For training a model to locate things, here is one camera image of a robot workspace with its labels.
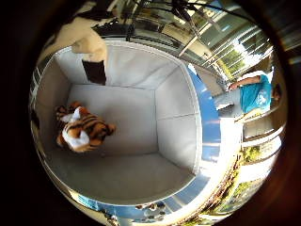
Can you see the orange striped tiger plush toy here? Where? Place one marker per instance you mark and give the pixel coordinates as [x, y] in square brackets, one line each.
[86, 127]

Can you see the person in teal shirt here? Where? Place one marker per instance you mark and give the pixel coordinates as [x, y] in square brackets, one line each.
[254, 94]

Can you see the white fabric container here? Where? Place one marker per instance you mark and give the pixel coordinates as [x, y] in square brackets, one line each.
[125, 119]

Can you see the cream plush toy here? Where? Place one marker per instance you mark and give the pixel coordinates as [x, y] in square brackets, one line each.
[155, 215]

